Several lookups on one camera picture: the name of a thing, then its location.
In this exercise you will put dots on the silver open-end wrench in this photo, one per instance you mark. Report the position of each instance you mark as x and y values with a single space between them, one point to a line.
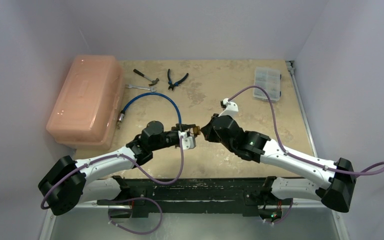
146 88

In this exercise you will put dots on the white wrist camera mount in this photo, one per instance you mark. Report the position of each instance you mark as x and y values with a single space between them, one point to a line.
229 108
187 140

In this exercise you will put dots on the pink translucent storage bin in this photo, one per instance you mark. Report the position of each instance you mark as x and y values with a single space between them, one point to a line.
86 110

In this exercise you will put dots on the clear plastic organizer box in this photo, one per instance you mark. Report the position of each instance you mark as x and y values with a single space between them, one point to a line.
270 80

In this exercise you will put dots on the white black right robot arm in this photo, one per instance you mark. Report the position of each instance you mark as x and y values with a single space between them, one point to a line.
327 181

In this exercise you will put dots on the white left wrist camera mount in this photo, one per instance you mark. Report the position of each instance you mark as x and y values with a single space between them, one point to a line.
187 140

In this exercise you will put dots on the brass padlock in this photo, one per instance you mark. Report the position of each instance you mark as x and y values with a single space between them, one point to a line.
196 130

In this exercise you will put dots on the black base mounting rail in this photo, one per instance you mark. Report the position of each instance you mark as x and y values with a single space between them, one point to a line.
250 196

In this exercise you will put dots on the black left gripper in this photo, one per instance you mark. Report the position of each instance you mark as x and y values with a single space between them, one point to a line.
180 127

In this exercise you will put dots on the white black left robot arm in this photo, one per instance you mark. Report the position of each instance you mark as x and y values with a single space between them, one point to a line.
70 182

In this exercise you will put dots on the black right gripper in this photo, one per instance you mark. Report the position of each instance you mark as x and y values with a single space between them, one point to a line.
216 129

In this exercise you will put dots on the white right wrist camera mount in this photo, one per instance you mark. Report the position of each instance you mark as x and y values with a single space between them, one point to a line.
229 108

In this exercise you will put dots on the black claw hammer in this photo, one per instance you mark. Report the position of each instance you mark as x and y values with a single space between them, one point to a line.
152 81

